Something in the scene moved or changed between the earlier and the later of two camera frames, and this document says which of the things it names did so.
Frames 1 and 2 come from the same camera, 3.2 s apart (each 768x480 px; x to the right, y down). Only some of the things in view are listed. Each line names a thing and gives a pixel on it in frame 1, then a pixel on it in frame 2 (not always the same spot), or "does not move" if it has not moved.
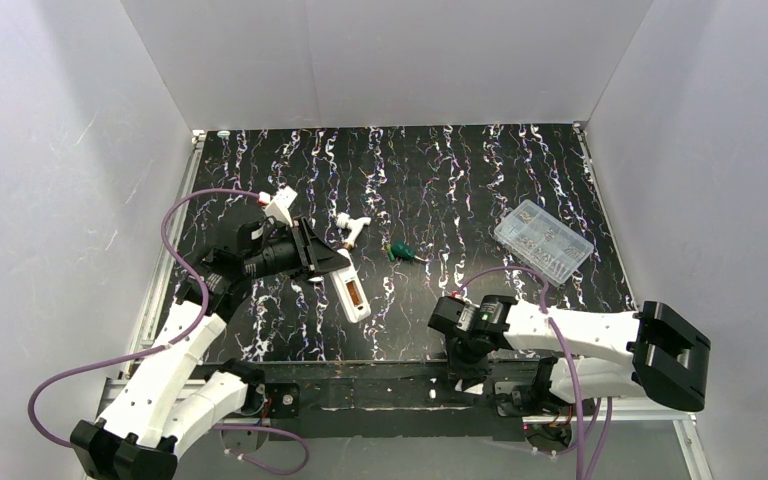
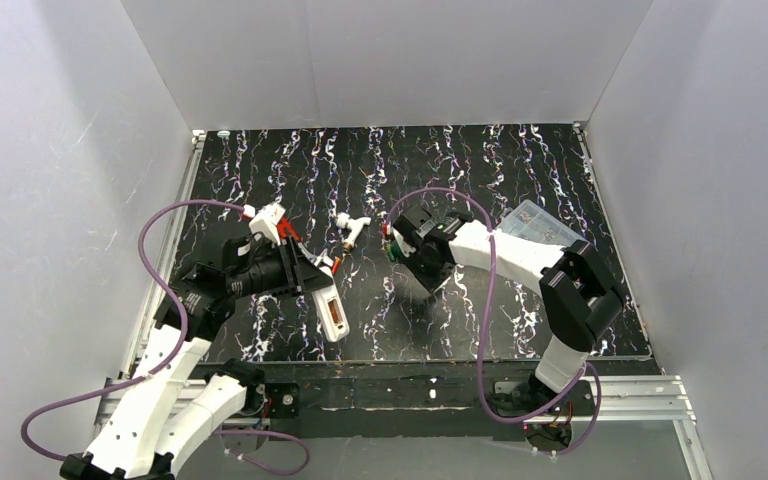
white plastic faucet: x=355 y=225 does not move
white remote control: x=351 y=290 -> x=331 y=311
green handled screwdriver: x=401 y=250 does not move
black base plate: x=377 y=400 does not move
